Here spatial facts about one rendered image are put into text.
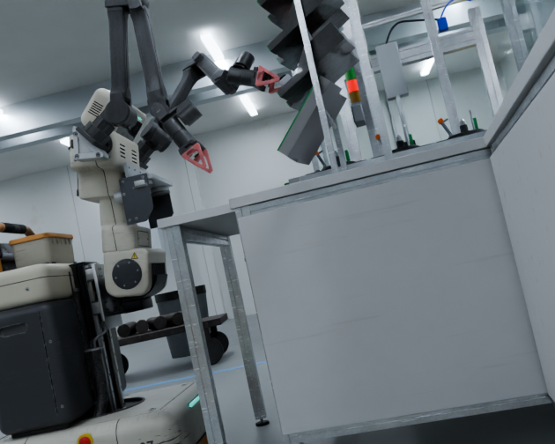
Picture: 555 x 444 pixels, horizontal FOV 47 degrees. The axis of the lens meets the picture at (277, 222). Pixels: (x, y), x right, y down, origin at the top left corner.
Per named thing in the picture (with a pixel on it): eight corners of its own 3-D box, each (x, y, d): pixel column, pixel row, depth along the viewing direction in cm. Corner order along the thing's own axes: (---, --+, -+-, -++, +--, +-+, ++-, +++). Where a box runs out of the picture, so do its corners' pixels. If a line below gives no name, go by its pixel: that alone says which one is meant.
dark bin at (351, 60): (289, 107, 227) (277, 91, 228) (302, 112, 239) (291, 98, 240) (349, 51, 218) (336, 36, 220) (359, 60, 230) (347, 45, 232)
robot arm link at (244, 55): (229, 96, 233) (211, 80, 229) (240, 74, 238) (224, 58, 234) (249, 86, 224) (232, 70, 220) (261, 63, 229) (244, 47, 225)
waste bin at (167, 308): (222, 344, 702) (210, 284, 708) (211, 351, 649) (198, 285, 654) (174, 354, 708) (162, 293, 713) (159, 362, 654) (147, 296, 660)
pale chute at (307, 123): (287, 157, 211) (277, 150, 212) (301, 160, 223) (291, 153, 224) (330, 80, 205) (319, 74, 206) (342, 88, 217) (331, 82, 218)
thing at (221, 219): (158, 228, 197) (156, 219, 197) (217, 239, 286) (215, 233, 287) (381, 178, 191) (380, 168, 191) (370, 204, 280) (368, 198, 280)
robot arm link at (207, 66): (208, 77, 268) (189, 59, 263) (218, 66, 267) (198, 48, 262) (231, 99, 230) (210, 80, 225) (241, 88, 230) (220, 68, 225)
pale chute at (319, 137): (296, 162, 225) (286, 156, 227) (308, 165, 237) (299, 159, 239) (336, 92, 219) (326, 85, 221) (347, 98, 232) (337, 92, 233)
